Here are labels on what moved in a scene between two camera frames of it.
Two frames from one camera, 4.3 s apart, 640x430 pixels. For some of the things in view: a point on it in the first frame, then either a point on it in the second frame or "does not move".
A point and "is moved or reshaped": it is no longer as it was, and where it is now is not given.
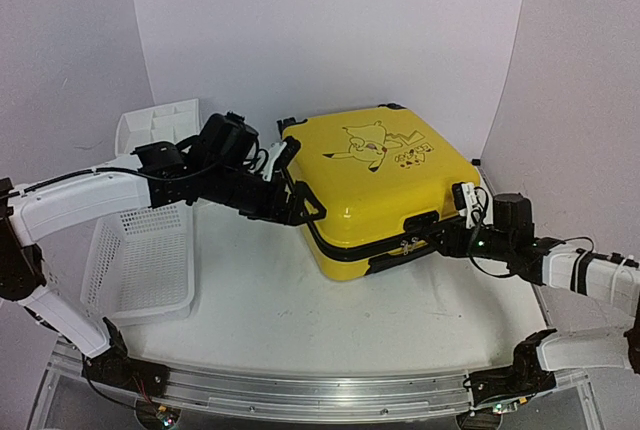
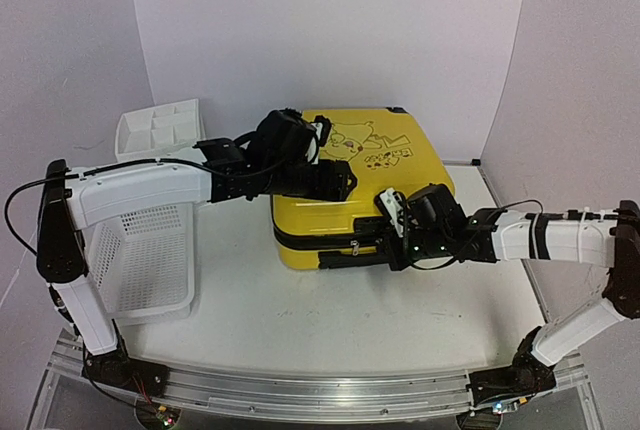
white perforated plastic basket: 140,265 does not move
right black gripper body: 497,248 -> 434,244
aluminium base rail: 269,394 does not move
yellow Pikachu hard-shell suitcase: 385,177 is moved or reshaped
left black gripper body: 227,191 -> 286,180
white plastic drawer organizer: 169,123 does not move
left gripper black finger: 296,208 -> 349,179
